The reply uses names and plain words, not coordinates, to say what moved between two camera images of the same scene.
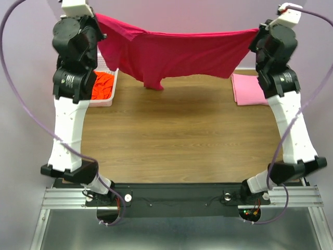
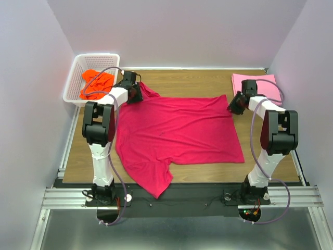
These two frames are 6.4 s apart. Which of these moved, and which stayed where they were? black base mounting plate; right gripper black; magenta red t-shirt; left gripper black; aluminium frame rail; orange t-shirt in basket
Moved: magenta red t-shirt; right gripper black; left gripper black
Stayed: black base mounting plate; aluminium frame rail; orange t-shirt in basket
